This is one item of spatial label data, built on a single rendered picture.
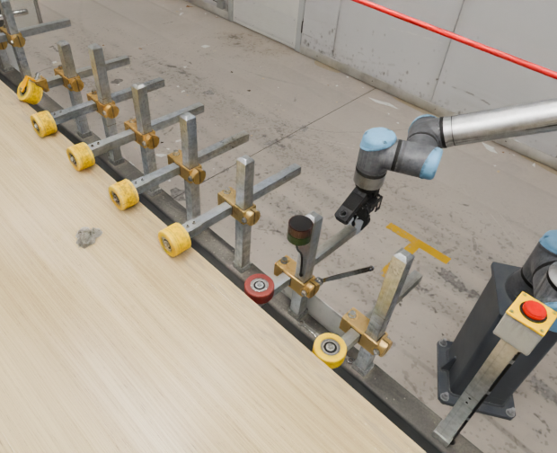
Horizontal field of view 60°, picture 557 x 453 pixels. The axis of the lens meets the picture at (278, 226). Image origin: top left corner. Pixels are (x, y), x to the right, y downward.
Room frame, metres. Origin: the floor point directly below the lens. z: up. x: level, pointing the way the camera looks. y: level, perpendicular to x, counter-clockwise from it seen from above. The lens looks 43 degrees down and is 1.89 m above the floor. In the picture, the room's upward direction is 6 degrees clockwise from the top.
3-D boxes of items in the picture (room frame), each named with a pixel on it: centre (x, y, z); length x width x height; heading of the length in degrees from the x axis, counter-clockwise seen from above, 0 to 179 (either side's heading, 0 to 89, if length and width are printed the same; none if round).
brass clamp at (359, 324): (0.74, -0.26, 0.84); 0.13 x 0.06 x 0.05; 49
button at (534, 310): (0.55, -0.47, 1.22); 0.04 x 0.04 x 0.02
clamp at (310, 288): (0.90, -0.06, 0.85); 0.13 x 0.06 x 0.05; 49
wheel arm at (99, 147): (1.42, 0.50, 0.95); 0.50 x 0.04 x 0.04; 139
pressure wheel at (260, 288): (0.81, 0.03, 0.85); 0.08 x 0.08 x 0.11
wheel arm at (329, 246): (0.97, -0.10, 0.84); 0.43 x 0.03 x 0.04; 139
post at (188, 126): (1.21, 0.30, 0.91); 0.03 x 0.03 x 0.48; 49
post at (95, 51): (1.54, 0.67, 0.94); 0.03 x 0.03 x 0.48; 49
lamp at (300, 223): (0.85, -0.05, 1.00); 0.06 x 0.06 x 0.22; 49
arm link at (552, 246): (1.14, -0.93, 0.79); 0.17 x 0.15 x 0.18; 166
